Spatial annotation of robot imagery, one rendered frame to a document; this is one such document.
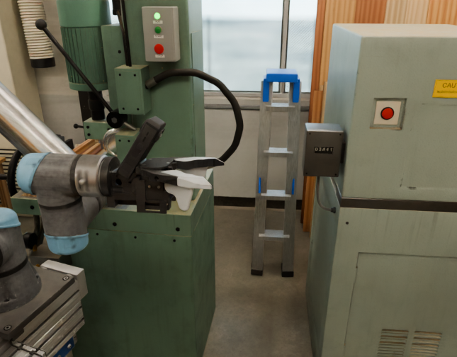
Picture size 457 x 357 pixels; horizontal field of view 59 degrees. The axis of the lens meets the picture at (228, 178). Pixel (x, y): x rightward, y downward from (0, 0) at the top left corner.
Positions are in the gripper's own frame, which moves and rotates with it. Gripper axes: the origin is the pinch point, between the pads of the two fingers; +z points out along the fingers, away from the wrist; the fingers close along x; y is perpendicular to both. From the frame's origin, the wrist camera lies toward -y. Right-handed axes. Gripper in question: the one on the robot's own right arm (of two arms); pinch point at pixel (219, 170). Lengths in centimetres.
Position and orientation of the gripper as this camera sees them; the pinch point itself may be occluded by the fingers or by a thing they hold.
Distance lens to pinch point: 69.4
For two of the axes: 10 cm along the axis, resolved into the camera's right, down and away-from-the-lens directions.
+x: -1.1, 2.7, -9.6
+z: 9.9, 0.5, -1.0
